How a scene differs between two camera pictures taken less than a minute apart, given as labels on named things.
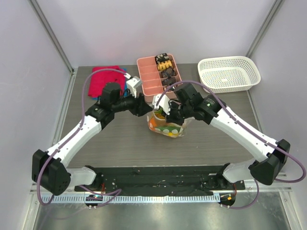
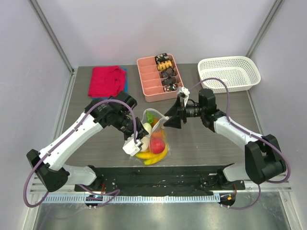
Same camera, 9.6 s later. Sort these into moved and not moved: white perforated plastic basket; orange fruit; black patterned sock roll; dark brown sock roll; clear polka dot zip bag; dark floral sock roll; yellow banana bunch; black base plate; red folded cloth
Moved: yellow banana bunch; clear polka dot zip bag; orange fruit
Not moved: white perforated plastic basket; dark brown sock roll; dark floral sock roll; red folded cloth; black base plate; black patterned sock roll
